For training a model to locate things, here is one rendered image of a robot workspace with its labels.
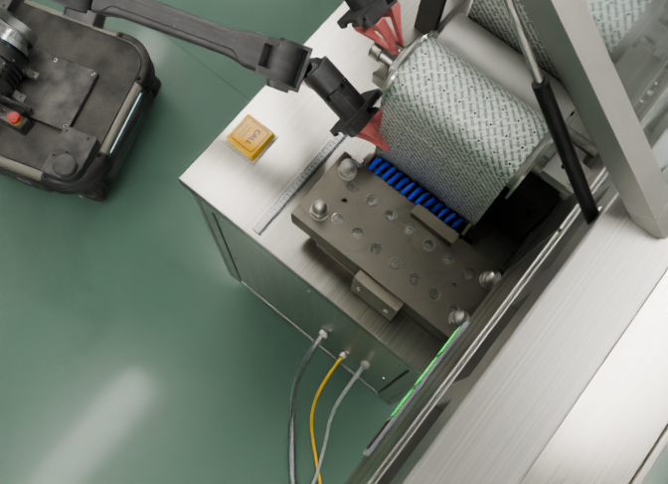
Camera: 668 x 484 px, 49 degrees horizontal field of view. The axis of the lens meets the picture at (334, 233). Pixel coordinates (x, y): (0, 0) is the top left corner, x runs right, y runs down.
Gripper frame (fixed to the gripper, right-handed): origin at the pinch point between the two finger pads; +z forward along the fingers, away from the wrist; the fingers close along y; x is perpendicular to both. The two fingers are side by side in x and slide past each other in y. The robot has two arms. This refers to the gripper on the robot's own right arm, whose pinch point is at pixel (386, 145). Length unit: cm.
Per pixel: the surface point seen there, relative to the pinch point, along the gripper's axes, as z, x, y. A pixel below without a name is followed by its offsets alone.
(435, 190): 11.5, 4.1, 0.3
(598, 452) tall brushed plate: 25, 56, 29
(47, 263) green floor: -16, -132, 60
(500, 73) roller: 0.7, 18.2, -16.4
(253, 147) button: -12.9, -24.6, 11.6
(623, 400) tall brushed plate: 24, 55, 22
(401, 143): -0.4, 6.5, 0.3
